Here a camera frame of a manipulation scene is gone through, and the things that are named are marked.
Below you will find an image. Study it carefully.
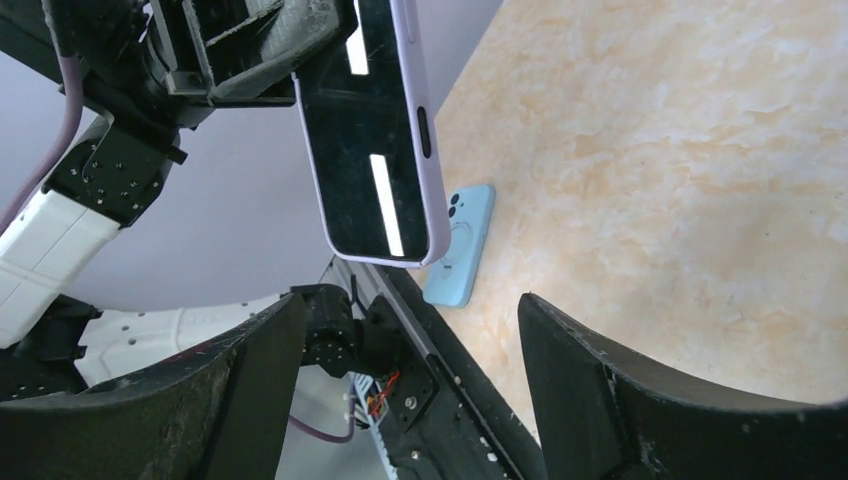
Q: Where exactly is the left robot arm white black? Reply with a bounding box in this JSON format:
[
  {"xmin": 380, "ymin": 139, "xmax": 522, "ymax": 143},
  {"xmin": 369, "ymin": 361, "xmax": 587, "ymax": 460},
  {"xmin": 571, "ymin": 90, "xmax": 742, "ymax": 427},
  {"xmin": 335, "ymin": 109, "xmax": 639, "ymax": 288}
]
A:
[{"xmin": 1, "ymin": 1, "xmax": 357, "ymax": 400}]

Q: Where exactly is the black smartphone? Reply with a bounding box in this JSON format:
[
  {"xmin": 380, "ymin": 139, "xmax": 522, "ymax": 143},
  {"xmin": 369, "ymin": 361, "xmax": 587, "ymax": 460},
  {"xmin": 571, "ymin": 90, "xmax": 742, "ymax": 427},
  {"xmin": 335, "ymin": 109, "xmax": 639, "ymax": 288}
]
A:
[{"xmin": 296, "ymin": 1, "xmax": 428, "ymax": 261}]

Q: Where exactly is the lilac phone case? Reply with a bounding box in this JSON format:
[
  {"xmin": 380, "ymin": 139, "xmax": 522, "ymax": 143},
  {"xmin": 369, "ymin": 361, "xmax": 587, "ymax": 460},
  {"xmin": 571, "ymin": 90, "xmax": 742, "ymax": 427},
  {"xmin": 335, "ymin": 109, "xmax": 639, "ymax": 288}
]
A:
[{"xmin": 292, "ymin": 1, "xmax": 450, "ymax": 268}]

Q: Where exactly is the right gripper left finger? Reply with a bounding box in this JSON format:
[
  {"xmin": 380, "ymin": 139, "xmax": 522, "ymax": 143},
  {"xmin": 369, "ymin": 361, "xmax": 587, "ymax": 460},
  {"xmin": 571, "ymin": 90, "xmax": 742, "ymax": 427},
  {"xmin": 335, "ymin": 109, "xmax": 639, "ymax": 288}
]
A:
[{"xmin": 1, "ymin": 294, "xmax": 307, "ymax": 479}]

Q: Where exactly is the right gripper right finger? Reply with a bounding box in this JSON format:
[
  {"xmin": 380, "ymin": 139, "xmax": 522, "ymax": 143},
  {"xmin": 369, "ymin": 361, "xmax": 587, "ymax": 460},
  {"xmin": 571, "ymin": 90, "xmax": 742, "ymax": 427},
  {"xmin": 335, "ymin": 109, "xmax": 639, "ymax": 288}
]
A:
[{"xmin": 517, "ymin": 293, "xmax": 847, "ymax": 479}]

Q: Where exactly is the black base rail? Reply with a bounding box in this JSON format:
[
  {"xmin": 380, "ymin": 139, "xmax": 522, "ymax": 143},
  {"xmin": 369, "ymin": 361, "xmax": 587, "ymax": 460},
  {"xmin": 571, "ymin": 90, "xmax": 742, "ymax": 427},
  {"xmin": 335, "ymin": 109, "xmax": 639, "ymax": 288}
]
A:
[{"xmin": 293, "ymin": 258, "xmax": 546, "ymax": 479}]

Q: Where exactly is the light blue phone case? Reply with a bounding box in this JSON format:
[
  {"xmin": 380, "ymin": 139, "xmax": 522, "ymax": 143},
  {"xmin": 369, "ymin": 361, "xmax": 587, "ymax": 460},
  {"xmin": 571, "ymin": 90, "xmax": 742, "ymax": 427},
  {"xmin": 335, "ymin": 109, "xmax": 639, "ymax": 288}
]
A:
[{"xmin": 423, "ymin": 184, "xmax": 496, "ymax": 308}]

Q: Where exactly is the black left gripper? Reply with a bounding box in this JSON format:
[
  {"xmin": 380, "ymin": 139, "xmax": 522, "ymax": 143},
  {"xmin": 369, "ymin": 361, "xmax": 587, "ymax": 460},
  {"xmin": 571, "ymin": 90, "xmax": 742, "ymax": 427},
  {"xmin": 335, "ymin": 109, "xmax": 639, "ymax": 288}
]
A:
[{"xmin": 1, "ymin": 1, "xmax": 358, "ymax": 126}]

